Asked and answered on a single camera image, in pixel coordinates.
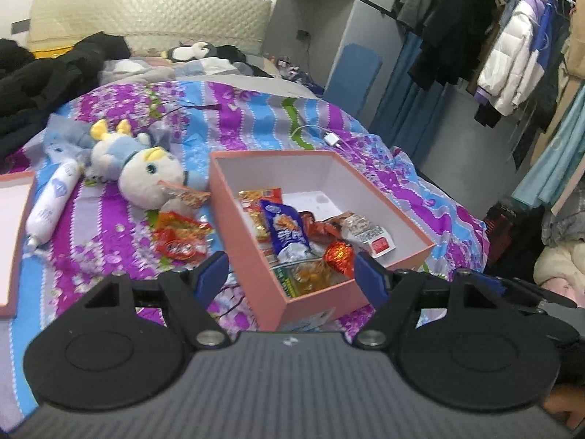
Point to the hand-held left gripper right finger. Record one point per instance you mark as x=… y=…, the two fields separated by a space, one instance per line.
x=370 y=279

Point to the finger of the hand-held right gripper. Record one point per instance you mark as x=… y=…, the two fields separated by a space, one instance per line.
x=525 y=292

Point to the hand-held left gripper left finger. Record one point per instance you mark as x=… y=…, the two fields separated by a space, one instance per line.
x=212 y=276

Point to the small red foil snack packet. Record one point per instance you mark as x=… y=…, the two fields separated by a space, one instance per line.
x=340 y=258

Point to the black silver snack packet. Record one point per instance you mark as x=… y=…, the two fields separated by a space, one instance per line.
x=372 y=238

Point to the clear green-label snack packet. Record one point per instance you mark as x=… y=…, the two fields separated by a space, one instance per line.
x=306 y=276

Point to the silver clear orange snack packet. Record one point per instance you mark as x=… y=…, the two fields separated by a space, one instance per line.
x=327 y=226

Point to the deep pink cardboard box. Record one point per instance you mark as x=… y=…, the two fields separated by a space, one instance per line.
x=256 y=219

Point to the blue snack packet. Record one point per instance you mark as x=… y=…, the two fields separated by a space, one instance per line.
x=285 y=228

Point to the dark patterned bag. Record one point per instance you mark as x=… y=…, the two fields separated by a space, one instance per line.
x=502 y=228

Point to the red yellow snack packet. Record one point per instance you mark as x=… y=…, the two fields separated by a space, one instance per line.
x=187 y=195

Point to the white blue plush toy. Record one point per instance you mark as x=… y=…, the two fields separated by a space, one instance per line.
x=146 y=173

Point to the teal hanging cloth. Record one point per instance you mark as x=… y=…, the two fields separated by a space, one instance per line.
x=553 y=155

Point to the white spray bottle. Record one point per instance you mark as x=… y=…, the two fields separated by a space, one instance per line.
x=52 y=206

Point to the blue curtain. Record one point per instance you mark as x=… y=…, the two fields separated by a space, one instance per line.
x=406 y=100

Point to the blue chair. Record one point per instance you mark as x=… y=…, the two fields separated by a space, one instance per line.
x=354 y=80

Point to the shallow pink box lid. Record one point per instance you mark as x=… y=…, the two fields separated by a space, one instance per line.
x=16 y=238

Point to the translucent blue plastic bag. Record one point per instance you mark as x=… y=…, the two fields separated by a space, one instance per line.
x=66 y=139

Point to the black white penguin plush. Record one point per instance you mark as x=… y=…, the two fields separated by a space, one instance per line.
x=189 y=51

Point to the white puffer jacket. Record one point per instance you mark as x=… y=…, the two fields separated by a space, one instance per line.
x=512 y=55

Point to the black clothes pile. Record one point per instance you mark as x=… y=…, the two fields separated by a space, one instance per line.
x=45 y=87

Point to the cream quilted headboard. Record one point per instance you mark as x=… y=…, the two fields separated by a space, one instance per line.
x=151 y=16

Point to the black hanging coat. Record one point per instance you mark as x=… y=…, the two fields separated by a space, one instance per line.
x=457 y=23

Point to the grey wardrobe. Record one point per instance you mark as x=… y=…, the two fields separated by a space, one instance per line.
x=329 y=4

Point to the wall outlet with plug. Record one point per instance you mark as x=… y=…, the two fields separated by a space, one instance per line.
x=302 y=34

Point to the black wall socket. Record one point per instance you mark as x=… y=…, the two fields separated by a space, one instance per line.
x=20 y=27

